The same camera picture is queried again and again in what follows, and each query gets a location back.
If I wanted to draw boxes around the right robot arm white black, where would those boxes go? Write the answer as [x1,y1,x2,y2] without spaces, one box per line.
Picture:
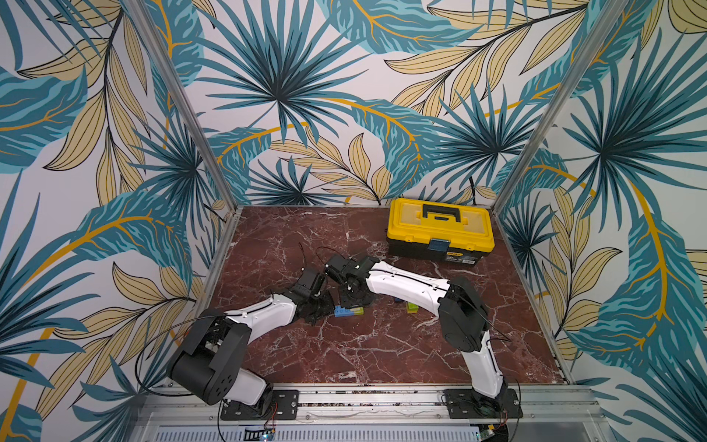
[325,254,507,401]

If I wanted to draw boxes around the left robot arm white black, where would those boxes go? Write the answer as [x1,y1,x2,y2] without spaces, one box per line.
[167,269,334,414]

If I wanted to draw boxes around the blue 2x4 lego brick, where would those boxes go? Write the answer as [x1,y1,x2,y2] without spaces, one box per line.
[334,307,355,317]

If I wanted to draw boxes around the yellow black toolbox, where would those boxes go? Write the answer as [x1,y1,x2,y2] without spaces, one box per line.
[387,198,495,265]

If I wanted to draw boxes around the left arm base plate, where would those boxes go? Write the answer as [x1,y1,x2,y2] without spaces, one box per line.
[219,390,299,422]

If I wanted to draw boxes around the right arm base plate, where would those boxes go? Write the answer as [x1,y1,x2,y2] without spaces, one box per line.
[442,389,523,421]

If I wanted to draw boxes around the aluminium front rail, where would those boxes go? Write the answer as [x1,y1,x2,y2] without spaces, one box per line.
[130,383,615,441]

